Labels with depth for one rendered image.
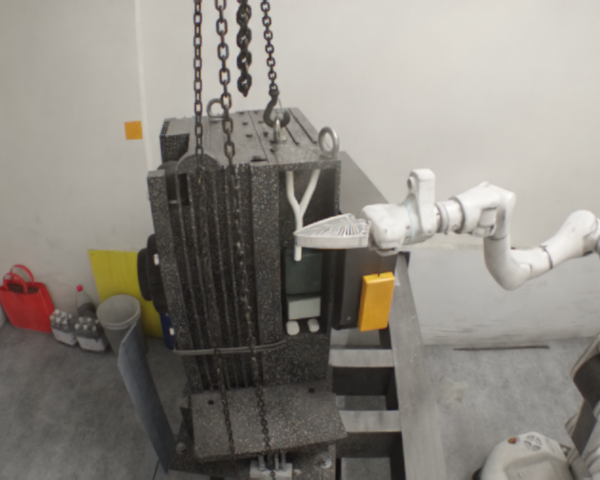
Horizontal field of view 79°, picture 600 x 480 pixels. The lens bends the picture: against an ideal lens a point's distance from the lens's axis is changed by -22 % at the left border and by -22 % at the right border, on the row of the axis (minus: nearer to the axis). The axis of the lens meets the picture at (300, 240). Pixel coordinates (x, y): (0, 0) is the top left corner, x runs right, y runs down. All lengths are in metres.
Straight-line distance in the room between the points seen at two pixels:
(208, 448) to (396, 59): 1.77
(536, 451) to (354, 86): 1.88
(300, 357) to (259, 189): 0.55
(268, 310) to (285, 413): 0.34
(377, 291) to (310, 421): 0.45
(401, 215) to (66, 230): 2.32
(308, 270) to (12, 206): 2.21
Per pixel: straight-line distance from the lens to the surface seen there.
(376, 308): 1.13
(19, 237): 3.09
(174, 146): 1.26
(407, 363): 1.84
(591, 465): 1.82
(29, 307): 3.21
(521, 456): 2.06
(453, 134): 2.27
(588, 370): 1.47
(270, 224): 1.04
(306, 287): 1.21
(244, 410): 1.34
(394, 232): 0.74
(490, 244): 1.01
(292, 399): 1.37
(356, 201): 1.10
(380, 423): 1.62
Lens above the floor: 1.97
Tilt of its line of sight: 31 degrees down
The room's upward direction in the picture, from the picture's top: 1 degrees clockwise
